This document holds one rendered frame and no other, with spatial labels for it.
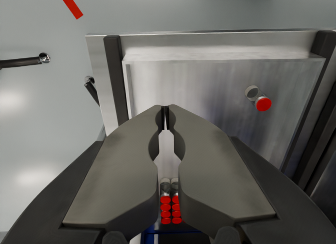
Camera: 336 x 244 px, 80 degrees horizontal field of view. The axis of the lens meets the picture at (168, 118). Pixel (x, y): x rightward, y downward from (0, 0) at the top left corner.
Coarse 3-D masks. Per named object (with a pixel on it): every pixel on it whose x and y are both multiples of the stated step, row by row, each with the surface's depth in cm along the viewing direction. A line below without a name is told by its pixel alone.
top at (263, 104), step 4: (260, 100) 27; (264, 100) 27; (268, 100) 27; (256, 104) 28; (260, 104) 28; (264, 104) 28; (268, 104) 28; (256, 108) 28; (260, 108) 28; (264, 108) 28; (268, 108) 28
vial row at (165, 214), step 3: (171, 204) 42; (171, 207) 41; (168, 210) 40; (174, 210) 40; (162, 213) 40; (165, 213) 40; (168, 213) 40; (174, 213) 40; (177, 213) 40; (162, 216) 40; (165, 216) 40; (168, 216) 40; (174, 216) 40; (177, 216) 40
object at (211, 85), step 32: (128, 64) 28; (160, 64) 29; (192, 64) 29; (224, 64) 29; (256, 64) 29; (288, 64) 29; (320, 64) 26; (128, 96) 28; (160, 96) 32; (192, 96) 32; (224, 96) 32; (288, 96) 32; (224, 128) 35; (256, 128) 35; (288, 128) 33; (160, 160) 39
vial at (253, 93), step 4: (248, 88) 31; (252, 88) 30; (256, 88) 30; (244, 92) 31; (248, 92) 30; (252, 92) 29; (256, 92) 29; (260, 92) 29; (248, 96) 30; (252, 96) 29; (256, 96) 28; (260, 96) 28; (264, 96) 28; (252, 100) 29; (256, 100) 28; (252, 104) 29
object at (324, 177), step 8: (328, 144) 36; (328, 152) 36; (320, 160) 37; (328, 160) 36; (320, 168) 38; (328, 168) 41; (312, 176) 40; (320, 176) 38; (328, 176) 42; (312, 184) 40; (320, 184) 44; (328, 184) 44; (304, 192) 42; (312, 192) 40; (320, 192) 45; (328, 192) 45; (312, 200) 47; (320, 200) 47; (328, 200) 47; (320, 208) 48; (328, 208) 48; (328, 216) 50
